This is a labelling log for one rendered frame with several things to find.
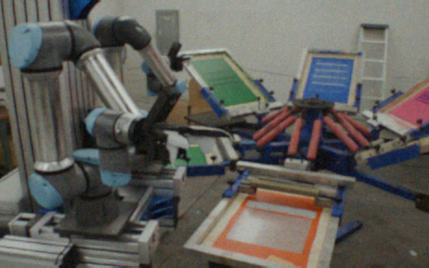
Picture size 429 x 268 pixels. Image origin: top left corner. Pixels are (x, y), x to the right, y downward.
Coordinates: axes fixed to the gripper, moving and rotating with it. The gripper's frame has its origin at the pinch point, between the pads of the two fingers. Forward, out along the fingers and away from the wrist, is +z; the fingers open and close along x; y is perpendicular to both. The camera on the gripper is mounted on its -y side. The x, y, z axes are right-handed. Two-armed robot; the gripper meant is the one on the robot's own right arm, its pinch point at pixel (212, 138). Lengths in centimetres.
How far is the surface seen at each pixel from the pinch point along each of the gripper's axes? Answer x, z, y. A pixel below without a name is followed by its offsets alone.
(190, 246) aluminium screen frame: -56, -42, 62
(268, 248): -77, -16, 62
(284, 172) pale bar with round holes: -138, -37, 46
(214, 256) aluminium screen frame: -57, -31, 62
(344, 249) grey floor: -249, -17, 135
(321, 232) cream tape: -102, -1, 59
